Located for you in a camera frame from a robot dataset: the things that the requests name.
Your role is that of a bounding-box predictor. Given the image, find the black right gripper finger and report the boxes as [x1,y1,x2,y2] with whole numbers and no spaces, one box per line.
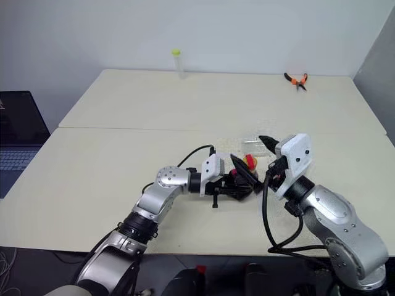
[230,154,264,195]
[258,134,280,154]

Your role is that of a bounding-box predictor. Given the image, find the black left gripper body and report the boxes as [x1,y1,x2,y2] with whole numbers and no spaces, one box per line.
[205,174,237,209]

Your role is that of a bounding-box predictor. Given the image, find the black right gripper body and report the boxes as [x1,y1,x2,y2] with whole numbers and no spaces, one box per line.
[264,156,290,189]

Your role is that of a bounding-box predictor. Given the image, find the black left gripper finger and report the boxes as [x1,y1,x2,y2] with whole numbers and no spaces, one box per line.
[233,184,257,203]

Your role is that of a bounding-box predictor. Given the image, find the clear cola bottle red label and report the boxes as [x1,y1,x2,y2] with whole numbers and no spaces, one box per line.
[231,154,260,203]

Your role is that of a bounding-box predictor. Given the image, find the orange black pliers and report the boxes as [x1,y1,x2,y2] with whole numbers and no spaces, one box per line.
[283,72,309,93]

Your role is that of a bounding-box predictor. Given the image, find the dark rounded shape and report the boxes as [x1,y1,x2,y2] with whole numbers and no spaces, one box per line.
[162,266,208,296]

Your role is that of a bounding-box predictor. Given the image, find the clear tube yellow-green cap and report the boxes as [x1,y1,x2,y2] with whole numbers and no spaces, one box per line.
[171,48,188,80]

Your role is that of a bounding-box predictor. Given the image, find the grey robot torso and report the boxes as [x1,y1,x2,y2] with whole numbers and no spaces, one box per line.
[43,283,102,296]

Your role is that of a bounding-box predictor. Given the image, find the dark laptop computer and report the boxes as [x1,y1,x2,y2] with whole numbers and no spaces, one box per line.
[0,90,52,200]

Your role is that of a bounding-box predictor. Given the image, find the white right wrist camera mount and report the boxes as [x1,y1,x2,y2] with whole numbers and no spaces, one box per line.
[273,133,313,202]

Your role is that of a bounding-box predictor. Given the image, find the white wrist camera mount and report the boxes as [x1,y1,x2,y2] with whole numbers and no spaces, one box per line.
[273,133,313,202]
[199,153,230,198]

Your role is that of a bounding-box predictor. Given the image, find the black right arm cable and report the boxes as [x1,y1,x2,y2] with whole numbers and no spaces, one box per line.
[261,168,330,258]

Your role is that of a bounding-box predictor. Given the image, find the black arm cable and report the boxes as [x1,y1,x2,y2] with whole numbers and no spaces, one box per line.
[261,168,330,258]
[141,144,217,195]

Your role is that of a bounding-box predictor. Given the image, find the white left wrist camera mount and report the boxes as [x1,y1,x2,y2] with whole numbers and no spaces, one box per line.
[199,153,230,198]

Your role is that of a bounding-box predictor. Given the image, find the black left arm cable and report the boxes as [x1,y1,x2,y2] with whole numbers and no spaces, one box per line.
[141,144,217,195]

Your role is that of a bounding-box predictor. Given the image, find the thin white cable bundle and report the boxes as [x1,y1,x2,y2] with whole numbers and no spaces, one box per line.
[0,246,19,296]

